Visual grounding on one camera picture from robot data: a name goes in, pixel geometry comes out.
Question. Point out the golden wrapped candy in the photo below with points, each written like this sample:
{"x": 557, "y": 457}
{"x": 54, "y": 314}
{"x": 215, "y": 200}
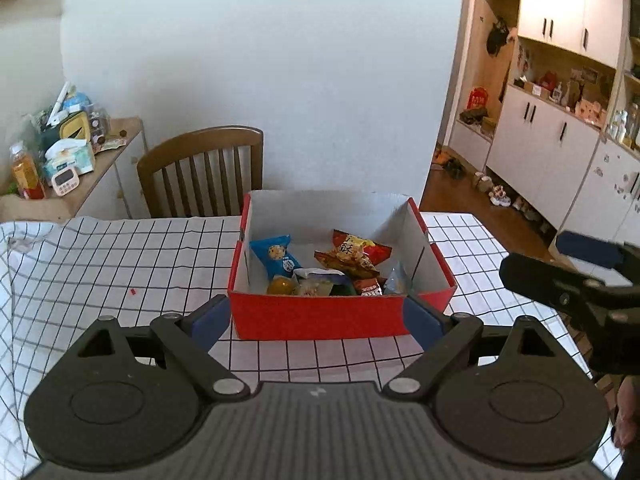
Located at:
{"x": 281, "y": 286}

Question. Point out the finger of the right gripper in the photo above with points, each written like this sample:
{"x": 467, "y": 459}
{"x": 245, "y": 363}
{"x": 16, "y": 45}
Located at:
{"x": 608, "y": 255}

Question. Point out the white digital timer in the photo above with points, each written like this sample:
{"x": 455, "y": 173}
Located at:
{"x": 65, "y": 181}

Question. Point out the orange drink bottle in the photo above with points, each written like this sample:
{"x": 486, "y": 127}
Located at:
{"x": 25, "y": 172}

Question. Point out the brown wooden chair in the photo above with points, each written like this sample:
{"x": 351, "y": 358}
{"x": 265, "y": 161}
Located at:
{"x": 203, "y": 173}

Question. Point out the yellow lidded container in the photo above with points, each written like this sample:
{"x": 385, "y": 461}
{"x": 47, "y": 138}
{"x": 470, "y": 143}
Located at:
{"x": 76, "y": 127}

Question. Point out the person right hand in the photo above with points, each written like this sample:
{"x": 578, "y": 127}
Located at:
{"x": 626, "y": 433}

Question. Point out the white grid tablecloth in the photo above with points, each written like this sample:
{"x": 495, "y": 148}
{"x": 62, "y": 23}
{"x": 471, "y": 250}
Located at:
{"x": 57, "y": 278}

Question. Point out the wooden side shelf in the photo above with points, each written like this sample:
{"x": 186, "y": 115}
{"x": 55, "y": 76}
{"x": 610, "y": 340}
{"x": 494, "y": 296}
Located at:
{"x": 111, "y": 191}

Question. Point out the red yellow chip bag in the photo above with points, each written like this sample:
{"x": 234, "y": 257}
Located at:
{"x": 355, "y": 256}

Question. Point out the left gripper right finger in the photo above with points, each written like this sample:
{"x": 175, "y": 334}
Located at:
{"x": 446, "y": 341}

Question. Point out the tissue pack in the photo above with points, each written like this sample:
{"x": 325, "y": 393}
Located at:
{"x": 69, "y": 153}

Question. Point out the red cardboard box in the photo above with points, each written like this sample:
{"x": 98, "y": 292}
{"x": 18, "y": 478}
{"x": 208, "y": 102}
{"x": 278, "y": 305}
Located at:
{"x": 327, "y": 304}

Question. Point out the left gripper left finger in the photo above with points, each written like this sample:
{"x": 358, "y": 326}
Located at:
{"x": 187, "y": 340}

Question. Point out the blue cookie snack packet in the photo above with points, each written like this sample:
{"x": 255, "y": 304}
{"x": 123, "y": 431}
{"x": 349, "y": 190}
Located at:
{"x": 273, "y": 253}

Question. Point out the white wall cabinet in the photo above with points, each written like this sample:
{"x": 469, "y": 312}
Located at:
{"x": 537, "y": 89}

